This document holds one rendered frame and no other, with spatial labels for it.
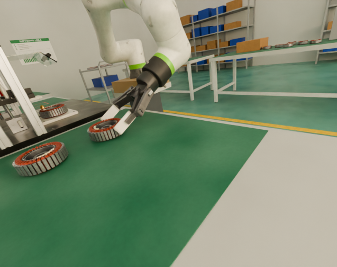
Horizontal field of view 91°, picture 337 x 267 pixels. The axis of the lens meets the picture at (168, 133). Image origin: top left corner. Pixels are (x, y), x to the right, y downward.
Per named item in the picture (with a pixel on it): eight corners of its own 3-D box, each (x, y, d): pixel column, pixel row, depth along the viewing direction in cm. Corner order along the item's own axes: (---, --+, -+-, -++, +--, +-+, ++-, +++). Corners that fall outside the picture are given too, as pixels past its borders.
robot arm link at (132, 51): (125, 70, 127) (117, 42, 119) (144, 66, 130) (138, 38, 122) (126, 70, 116) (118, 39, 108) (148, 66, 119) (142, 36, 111)
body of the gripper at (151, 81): (164, 87, 57) (147, 107, 55) (151, 86, 63) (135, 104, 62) (151, 69, 52) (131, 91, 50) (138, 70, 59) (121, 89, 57)
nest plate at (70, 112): (67, 110, 89) (66, 107, 88) (78, 113, 79) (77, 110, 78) (35, 121, 79) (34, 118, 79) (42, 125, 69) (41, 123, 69)
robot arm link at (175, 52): (200, 54, 62) (179, 52, 69) (190, 20, 53) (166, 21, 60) (178, 81, 60) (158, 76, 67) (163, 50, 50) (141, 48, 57)
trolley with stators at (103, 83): (116, 104, 421) (102, 61, 377) (141, 107, 354) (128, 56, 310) (94, 113, 384) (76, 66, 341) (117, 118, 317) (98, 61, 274)
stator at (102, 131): (118, 124, 61) (115, 114, 60) (131, 132, 53) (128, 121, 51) (87, 135, 56) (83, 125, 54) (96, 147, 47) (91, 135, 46)
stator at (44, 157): (11, 173, 42) (2, 161, 40) (54, 149, 51) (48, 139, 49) (35, 181, 37) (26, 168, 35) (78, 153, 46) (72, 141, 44)
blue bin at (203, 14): (204, 20, 636) (203, 11, 623) (214, 17, 608) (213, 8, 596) (198, 20, 609) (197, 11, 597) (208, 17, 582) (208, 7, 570)
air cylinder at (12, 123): (25, 125, 74) (18, 114, 72) (28, 128, 69) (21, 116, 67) (11, 130, 71) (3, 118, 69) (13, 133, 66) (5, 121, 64)
